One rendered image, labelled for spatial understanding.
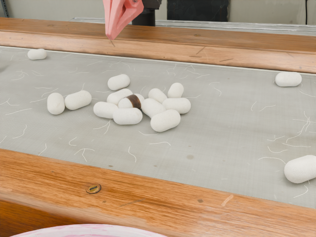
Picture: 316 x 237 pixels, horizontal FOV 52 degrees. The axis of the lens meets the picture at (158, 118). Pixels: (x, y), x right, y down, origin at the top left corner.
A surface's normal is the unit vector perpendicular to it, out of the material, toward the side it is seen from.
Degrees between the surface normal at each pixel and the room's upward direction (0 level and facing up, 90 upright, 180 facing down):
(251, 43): 0
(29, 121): 0
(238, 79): 0
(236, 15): 90
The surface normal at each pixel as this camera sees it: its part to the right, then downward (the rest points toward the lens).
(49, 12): -0.22, 0.52
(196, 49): -0.23, -0.25
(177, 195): -0.03, -0.85
